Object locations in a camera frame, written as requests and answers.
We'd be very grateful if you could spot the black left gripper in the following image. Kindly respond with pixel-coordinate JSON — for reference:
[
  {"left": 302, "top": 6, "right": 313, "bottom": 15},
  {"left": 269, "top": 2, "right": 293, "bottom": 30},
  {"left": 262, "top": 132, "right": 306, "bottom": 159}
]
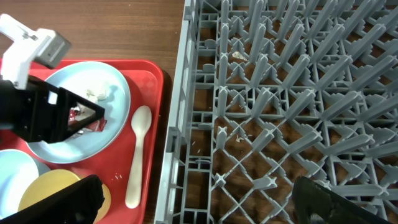
[{"left": 1, "top": 76, "right": 105, "bottom": 143}]

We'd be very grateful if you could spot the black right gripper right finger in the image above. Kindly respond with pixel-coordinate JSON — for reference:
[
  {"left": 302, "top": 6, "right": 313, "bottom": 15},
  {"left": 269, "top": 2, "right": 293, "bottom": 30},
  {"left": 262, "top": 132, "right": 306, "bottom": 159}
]
[{"left": 292, "top": 177, "right": 389, "bottom": 224}]

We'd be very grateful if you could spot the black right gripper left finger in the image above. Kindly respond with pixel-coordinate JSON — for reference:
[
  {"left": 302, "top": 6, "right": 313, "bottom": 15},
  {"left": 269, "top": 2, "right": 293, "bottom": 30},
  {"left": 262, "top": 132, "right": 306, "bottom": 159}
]
[{"left": 1, "top": 175, "right": 105, "bottom": 224}]

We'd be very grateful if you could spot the white tissue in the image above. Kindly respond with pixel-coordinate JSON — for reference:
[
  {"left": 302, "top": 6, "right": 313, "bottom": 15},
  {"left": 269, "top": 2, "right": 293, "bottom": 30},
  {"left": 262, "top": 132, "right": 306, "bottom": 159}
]
[{"left": 86, "top": 88, "right": 109, "bottom": 102}]

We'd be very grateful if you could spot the yellow plastic cup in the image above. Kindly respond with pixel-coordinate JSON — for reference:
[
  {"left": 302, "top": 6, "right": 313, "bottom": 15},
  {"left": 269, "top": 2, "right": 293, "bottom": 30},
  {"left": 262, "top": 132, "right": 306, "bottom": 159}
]
[{"left": 17, "top": 169, "right": 112, "bottom": 224}]

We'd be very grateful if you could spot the red snack wrapper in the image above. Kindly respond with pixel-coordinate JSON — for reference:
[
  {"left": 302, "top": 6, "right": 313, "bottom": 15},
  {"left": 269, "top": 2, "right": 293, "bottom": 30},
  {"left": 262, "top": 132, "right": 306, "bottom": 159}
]
[{"left": 68, "top": 106, "right": 107, "bottom": 137}]

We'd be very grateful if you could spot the light blue bowl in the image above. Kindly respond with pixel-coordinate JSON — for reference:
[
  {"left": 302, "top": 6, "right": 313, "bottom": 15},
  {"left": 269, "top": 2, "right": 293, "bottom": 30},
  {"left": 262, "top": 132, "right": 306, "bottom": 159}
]
[{"left": 1, "top": 149, "right": 50, "bottom": 219}]

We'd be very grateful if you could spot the grey dishwasher rack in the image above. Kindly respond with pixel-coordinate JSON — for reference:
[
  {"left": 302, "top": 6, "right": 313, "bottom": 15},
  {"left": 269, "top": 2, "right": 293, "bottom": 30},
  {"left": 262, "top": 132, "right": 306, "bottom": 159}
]
[{"left": 154, "top": 0, "right": 397, "bottom": 223}]

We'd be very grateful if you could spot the light blue plate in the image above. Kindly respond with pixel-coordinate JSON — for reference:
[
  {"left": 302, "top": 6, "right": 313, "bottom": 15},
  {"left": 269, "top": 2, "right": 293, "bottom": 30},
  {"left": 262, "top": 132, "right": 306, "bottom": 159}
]
[{"left": 27, "top": 61, "right": 131, "bottom": 164}]

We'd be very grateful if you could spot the white plastic spoon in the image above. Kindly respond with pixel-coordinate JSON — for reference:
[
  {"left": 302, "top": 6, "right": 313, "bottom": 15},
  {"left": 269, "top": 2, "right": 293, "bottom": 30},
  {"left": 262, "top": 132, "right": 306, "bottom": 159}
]
[{"left": 125, "top": 105, "right": 152, "bottom": 209}]

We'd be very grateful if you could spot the red plastic tray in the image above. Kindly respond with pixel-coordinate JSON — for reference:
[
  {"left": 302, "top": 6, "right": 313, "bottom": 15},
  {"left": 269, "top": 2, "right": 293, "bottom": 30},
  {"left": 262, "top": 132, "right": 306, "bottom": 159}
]
[{"left": 1, "top": 60, "right": 164, "bottom": 223}]

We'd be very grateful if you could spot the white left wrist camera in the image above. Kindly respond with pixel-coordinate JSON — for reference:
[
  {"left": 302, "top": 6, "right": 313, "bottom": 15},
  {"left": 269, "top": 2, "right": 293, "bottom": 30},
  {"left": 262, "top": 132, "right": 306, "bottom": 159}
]
[{"left": 1, "top": 14, "right": 71, "bottom": 90}]

